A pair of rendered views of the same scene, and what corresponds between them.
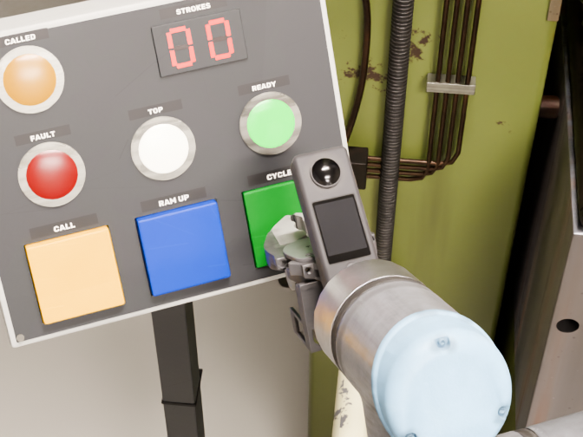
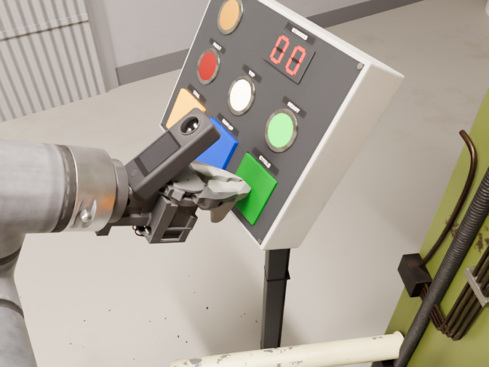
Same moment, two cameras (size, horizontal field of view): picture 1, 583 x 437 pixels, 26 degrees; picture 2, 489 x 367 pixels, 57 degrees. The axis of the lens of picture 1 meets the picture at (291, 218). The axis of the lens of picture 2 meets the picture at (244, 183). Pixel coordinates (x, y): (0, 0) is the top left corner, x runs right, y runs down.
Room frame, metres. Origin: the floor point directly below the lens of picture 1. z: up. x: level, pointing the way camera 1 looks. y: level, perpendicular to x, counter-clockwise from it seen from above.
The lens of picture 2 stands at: (0.68, -0.44, 1.45)
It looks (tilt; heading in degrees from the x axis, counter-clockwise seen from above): 43 degrees down; 77
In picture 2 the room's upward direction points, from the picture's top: straight up
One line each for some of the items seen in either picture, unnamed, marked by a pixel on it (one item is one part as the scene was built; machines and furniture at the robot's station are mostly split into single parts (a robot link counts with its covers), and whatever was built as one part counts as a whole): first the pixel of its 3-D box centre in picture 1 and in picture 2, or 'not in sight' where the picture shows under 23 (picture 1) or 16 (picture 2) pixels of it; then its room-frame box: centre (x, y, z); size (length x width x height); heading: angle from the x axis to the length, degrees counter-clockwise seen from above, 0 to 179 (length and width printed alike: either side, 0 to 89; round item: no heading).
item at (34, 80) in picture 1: (29, 79); (229, 14); (0.81, 0.22, 1.16); 0.05 x 0.03 x 0.04; 84
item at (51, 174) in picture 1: (51, 174); (207, 66); (0.77, 0.21, 1.09); 0.05 x 0.03 x 0.04; 84
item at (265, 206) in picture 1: (285, 219); (253, 188); (0.79, 0.01, 1.00); 0.07 x 0.05 x 0.07; 109
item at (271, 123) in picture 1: (271, 123); (280, 130); (0.83, 0.02, 1.09); 0.05 x 0.03 x 0.04; 84
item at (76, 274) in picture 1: (75, 274); (187, 118); (0.73, 0.19, 1.01); 0.07 x 0.05 x 0.07; 109
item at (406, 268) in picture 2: (342, 166); (414, 274); (1.07, -0.06, 0.80); 0.06 x 0.03 x 0.04; 84
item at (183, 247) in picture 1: (183, 246); (216, 150); (0.76, 0.10, 1.01); 0.07 x 0.05 x 0.07; 109
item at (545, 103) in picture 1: (540, 106); not in sight; (1.10, -0.29, 0.87); 0.04 x 0.03 x 0.03; 84
